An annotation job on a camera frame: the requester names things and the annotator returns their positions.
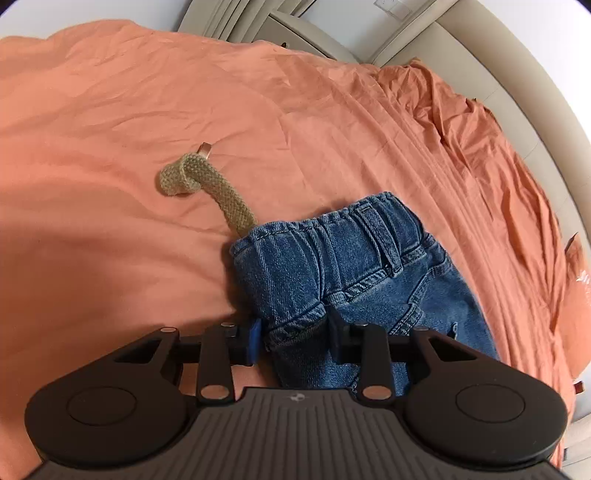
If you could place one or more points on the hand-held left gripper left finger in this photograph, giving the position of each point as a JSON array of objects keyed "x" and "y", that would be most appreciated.
[{"x": 253, "y": 341}]

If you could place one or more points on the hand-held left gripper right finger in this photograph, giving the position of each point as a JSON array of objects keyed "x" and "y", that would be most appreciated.
[{"x": 339, "y": 344}]

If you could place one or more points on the blue denim pants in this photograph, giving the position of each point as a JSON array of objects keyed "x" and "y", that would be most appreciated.
[{"x": 332, "y": 258}]

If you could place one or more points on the orange pillow white print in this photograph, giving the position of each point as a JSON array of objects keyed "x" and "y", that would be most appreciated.
[{"x": 581, "y": 277}]

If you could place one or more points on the orange bed sheet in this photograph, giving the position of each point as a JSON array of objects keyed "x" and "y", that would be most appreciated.
[{"x": 115, "y": 115}]

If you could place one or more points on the beige nightstand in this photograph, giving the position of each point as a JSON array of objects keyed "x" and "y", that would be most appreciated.
[{"x": 304, "y": 34}]

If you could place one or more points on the beige padded headboard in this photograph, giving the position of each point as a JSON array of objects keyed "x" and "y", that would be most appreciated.
[{"x": 461, "y": 50}]

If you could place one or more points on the beige pleated curtain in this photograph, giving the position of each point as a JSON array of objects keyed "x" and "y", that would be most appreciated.
[{"x": 221, "y": 18}]

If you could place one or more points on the white wall socket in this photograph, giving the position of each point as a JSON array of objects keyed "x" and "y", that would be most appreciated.
[{"x": 388, "y": 4}]

